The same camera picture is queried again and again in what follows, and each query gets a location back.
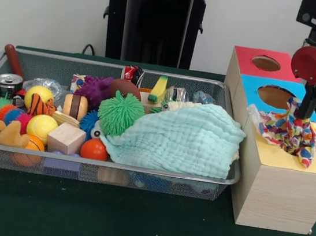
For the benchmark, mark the colourful patterned cloth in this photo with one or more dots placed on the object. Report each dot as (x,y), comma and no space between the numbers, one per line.
(284,130)

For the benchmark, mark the light blue waffle cloth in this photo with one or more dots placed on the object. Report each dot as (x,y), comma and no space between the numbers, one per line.
(187,140)

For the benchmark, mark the wooden box with three holes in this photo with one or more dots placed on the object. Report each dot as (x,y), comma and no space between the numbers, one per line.
(281,198)

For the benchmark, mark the shallow metal mesh bin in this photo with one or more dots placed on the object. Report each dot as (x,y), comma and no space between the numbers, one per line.
(95,173)

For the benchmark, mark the yellow toy banana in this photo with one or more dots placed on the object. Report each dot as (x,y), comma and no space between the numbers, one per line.
(158,89)

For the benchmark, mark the large green spiky ball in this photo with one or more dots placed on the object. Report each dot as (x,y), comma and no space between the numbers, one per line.
(119,113)

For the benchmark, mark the purple rubber toy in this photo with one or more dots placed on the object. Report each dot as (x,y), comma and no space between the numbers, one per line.
(96,89)

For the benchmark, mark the dark green table cloth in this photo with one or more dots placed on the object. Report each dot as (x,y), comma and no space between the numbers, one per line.
(132,222)

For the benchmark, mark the red orange rubber ball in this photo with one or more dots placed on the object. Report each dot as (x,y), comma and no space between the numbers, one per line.
(94,149)

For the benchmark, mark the wooden toy burger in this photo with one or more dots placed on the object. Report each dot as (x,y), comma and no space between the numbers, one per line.
(75,107)

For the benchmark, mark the wooden cube block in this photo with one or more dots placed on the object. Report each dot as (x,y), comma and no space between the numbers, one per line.
(65,137)

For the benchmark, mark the yellow ball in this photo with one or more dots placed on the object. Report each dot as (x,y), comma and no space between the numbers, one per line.
(41,129)

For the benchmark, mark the orange plush toy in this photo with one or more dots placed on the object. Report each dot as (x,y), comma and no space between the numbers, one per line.
(8,134)

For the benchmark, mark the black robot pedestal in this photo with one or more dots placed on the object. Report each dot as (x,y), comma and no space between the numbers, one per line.
(159,22)

